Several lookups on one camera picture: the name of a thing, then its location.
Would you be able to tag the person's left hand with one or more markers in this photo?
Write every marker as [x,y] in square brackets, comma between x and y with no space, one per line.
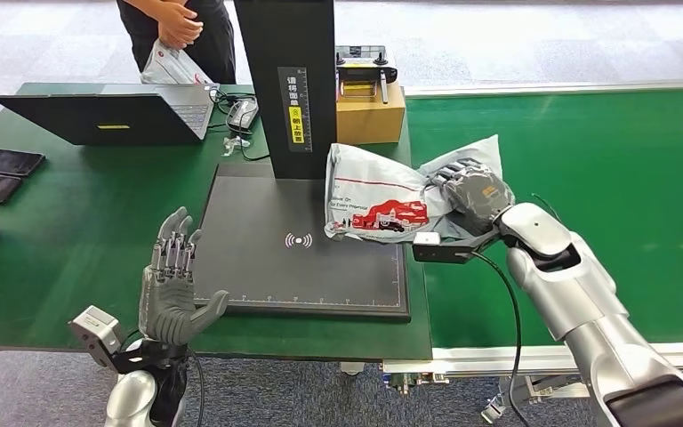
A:
[170,40]

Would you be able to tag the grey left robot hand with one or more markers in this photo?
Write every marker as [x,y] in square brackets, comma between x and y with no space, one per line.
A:
[167,306]

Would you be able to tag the person's right hand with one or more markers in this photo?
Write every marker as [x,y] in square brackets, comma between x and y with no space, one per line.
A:
[185,20]

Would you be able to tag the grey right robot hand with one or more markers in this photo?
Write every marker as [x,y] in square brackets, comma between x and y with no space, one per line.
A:
[477,197]

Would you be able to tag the white red printed mailer bag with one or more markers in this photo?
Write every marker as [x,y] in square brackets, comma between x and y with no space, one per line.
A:
[170,68]

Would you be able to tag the grey poly mailer package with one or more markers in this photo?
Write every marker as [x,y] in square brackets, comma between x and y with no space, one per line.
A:
[377,194]

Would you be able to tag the person's right forearm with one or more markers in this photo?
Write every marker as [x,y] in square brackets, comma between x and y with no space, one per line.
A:
[141,6]

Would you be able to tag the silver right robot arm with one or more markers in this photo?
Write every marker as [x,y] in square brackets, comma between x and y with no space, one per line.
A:
[583,294]

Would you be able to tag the brown cardboard box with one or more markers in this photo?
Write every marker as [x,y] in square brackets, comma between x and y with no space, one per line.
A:
[371,121]

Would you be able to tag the black inbound scanning machine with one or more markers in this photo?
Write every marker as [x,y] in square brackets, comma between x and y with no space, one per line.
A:
[294,265]

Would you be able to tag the green conveyor belt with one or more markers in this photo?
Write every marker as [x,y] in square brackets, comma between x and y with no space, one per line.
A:
[612,177]

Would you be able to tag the person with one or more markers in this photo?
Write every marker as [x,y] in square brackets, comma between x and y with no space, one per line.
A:
[212,35]

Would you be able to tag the grey power adapter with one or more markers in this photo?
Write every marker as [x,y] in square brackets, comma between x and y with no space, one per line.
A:
[242,115]

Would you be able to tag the dark grey laptop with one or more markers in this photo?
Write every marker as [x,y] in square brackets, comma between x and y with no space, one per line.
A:
[100,118]

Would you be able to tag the green table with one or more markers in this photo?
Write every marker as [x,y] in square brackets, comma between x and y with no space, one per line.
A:
[82,236]

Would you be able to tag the small clear plastic piece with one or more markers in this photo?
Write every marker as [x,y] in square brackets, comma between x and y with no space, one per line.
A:
[234,144]

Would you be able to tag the yellow black label sticker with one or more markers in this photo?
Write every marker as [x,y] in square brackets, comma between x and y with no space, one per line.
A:
[295,112]

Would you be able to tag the black white remote controller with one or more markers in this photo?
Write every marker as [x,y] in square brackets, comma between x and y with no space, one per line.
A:
[365,65]

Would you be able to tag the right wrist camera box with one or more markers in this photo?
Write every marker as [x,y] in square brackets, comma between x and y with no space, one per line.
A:
[441,250]

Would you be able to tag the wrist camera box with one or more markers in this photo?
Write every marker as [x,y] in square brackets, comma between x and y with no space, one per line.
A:
[441,250]
[97,333]

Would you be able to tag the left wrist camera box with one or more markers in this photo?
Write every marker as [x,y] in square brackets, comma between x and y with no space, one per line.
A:
[97,333]

